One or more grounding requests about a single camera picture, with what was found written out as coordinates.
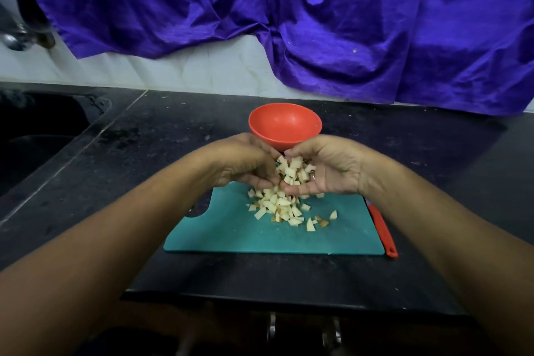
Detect person's right hand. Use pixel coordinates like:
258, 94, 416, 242
279, 135, 372, 198

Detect person's left hand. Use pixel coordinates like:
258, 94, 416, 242
200, 133, 283, 194

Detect pile of diced apple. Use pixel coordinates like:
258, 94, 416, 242
246, 154, 340, 233

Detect orange bowl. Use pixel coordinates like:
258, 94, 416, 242
249, 102, 323, 152

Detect teal plastic cutting board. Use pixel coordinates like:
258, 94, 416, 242
164, 182, 387, 256

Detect red-handled kitchen knife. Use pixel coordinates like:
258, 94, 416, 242
367, 201, 399, 259

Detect person's right forearm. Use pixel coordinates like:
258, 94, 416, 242
359, 153, 534, 356

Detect person's left forearm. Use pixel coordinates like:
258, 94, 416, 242
0, 150, 225, 356

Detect purple cloth curtain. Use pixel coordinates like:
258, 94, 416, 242
12, 0, 534, 116

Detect dark kitchen sink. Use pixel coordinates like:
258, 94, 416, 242
0, 91, 111, 198

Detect metal faucet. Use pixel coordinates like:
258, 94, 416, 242
0, 1, 58, 52

